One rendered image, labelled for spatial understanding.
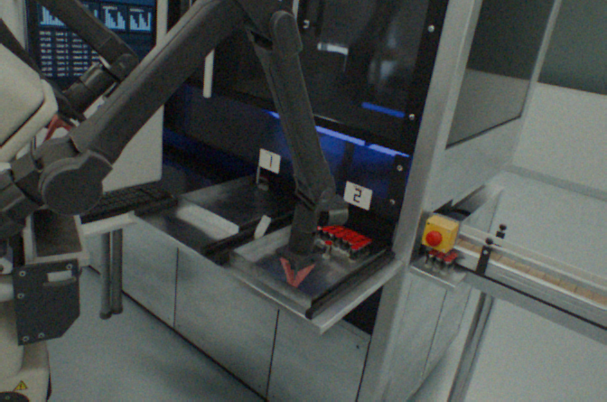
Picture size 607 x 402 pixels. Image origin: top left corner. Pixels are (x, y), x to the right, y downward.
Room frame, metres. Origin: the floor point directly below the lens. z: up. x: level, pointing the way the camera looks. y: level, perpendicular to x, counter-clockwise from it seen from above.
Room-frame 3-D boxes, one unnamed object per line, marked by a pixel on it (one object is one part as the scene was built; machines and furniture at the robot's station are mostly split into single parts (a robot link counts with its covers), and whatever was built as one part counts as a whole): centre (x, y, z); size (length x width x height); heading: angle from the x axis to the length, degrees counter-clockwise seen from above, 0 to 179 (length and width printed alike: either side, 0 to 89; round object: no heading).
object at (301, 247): (0.93, -0.02, 1.02); 0.10 x 0.07 x 0.07; 145
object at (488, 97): (1.56, -0.59, 1.50); 0.85 x 0.01 x 0.59; 146
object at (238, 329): (2.14, 0.24, 0.44); 2.06 x 1.00 x 0.88; 56
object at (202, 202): (1.37, 0.17, 0.90); 0.34 x 0.26 x 0.04; 146
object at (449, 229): (1.14, -0.39, 0.99); 0.08 x 0.07 x 0.07; 146
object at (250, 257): (1.09, -0.05, 0.90); 0.34 x 0.26 x 0.04; 145
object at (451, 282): (1.16, -0.42, 0.87); 0.14 x 0.13 x 0.02; 146
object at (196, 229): (1.22, 0.07, 0.87); 0.70 x 0.48 x 0.02; 56
